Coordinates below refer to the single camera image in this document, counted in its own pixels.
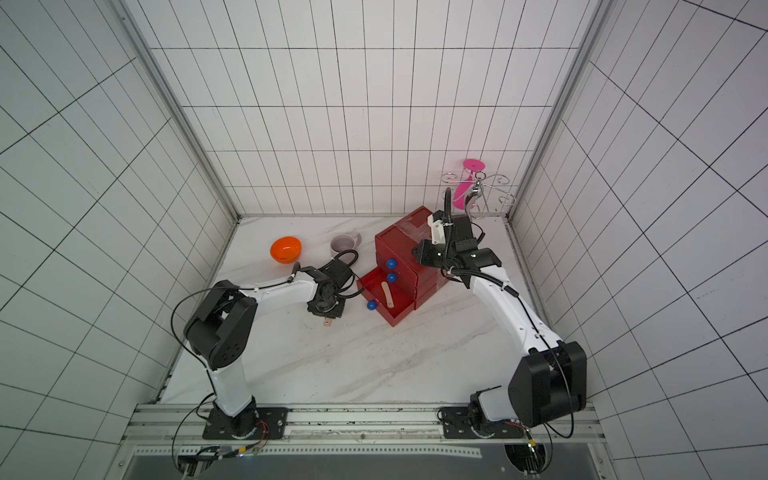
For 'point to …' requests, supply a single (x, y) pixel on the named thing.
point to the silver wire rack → (480, 189)
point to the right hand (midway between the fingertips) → (416, 251)
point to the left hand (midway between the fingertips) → (326, 316)
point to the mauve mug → (344, 242)
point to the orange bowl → (286, 249)
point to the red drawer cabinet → (397, 242)
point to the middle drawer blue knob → (392, 277)
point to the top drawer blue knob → (391, 263)
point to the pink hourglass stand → (465, 185)
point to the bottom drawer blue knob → (371, 305)
